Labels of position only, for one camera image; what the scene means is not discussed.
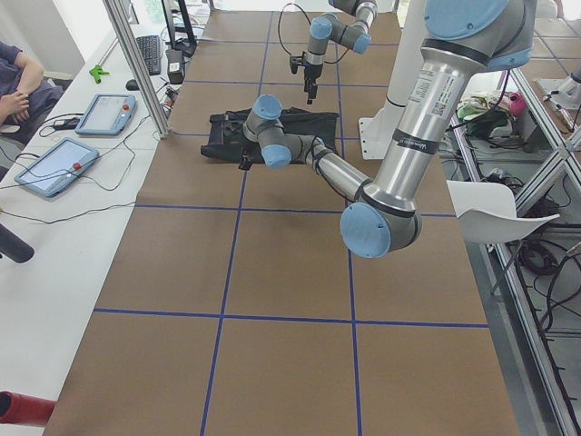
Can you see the lower blue teach pendant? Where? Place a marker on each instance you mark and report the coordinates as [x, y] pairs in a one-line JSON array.
[[55, 170]]

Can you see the black foam handle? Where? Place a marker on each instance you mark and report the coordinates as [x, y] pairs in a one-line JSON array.
[[14, 248]]

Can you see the green plastic clamp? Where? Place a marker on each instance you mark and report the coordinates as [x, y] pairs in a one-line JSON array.
[[97, 73]]

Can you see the aluminium side frame rack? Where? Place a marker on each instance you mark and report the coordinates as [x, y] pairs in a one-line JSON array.
[[531, 287]]

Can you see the black computer mouse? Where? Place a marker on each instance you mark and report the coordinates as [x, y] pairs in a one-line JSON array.
[[132, 85]]

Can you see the aluminium frame post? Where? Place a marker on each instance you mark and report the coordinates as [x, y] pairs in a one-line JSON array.
[[119, 21]]

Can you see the upper blue teach pendant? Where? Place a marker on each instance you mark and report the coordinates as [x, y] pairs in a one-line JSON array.
[[107, 114]]

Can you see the red cylinder object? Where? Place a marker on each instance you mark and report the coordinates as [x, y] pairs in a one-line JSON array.
[[21, 409]]

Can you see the pile of colourful cloths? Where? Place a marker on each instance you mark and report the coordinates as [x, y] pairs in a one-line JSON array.
[[489, 115]]

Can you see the white pedestal column base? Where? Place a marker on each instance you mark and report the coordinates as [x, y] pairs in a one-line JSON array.
[[376, 133]]

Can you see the black power adapter box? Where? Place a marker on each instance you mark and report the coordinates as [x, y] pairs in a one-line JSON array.
[[175, 66]]

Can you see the blue teach pendant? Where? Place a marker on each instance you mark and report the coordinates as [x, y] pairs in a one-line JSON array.
[[55, 170], [107, 114]]

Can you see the black computer keyboard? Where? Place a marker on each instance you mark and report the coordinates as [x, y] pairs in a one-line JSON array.
[[150, 49]]

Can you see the seated person in purple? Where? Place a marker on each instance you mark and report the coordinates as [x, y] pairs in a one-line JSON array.
[[26, 98]]

